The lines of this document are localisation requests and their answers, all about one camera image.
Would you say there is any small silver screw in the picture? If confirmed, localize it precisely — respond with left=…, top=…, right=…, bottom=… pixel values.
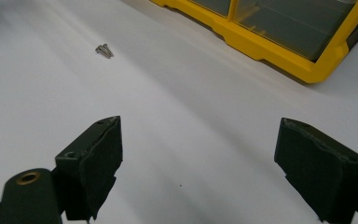
left=94, top=45, right=112, bottom=60
left=102, top=43, right=115, bottom=58

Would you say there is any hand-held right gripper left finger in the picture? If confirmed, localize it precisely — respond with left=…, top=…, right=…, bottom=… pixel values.
left=55, top=116, right=124, bottom=221

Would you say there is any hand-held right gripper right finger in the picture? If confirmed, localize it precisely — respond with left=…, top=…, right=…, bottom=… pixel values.
left=274, top=117, right=358, bottom=224

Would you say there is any yellow black drawer organizer box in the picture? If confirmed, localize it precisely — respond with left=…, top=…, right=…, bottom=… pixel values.
left=150, top=0, right=358, bottom=84

